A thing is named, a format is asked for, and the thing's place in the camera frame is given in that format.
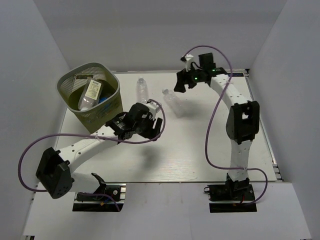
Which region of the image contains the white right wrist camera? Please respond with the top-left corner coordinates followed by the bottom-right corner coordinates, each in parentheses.
top-left (180, 53), bottom-right (194, 72)

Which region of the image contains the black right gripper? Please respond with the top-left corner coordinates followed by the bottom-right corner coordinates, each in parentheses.
top-left (173, 63), bottom-right (205, 93)

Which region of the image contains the olive mesh waste bin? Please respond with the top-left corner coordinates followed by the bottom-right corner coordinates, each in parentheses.
top-left (56, 62), bottom-right (123, 134)

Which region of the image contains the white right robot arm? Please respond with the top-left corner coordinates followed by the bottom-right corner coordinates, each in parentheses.
top-left (174, 53), bottom-right (260, 200)

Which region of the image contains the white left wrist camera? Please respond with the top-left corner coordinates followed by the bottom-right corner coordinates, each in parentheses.
top-left (145, 99), bottom-right (161, 116)

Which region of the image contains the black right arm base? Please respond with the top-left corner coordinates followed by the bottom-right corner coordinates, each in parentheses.
top-left (203, 184), bottom-right (257, 213)

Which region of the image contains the square clear plastic bottle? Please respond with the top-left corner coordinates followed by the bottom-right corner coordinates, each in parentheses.
top-left (78, 77), bottom-right (103, 111)

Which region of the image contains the small clear plastic bottle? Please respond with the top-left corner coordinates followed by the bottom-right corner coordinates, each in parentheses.
top-left (136, 77), bottom-right (149, 104)

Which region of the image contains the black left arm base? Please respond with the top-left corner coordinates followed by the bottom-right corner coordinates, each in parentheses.
top-left (72, 183), bottom-right (126, 213)

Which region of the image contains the blue label plastic bottle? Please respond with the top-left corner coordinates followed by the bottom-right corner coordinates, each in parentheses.
top-left (98, 94), bottom-right (112, 104)

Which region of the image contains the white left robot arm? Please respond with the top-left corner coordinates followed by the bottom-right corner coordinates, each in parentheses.
top-left (35, 100), bottom-right (164, 199)

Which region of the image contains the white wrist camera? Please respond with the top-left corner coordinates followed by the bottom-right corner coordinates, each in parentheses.
top-left (145, 99), bottom-right (161, 116)
top-left (180, 53), bottom-right (194, 72)

